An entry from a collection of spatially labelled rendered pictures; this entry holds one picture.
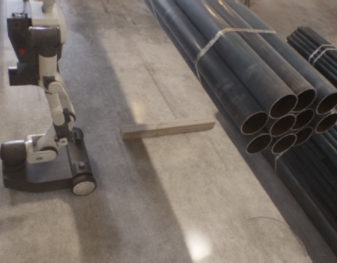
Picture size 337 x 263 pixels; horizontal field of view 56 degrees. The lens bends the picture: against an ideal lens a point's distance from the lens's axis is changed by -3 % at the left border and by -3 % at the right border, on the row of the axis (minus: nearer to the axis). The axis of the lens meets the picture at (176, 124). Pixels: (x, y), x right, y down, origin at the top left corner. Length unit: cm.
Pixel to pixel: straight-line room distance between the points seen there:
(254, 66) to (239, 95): 16
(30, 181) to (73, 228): 45
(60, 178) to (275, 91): 166
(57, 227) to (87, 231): 21
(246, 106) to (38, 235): 166
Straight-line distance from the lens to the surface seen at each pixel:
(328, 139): 291
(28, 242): 249
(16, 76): 210
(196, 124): 331
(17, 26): 187
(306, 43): 368
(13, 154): 252
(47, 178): 255
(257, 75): 167
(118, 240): 249
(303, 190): 296
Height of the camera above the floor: 220
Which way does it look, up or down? 40 degrees down
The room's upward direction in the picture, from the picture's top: 18 degrees clockwise
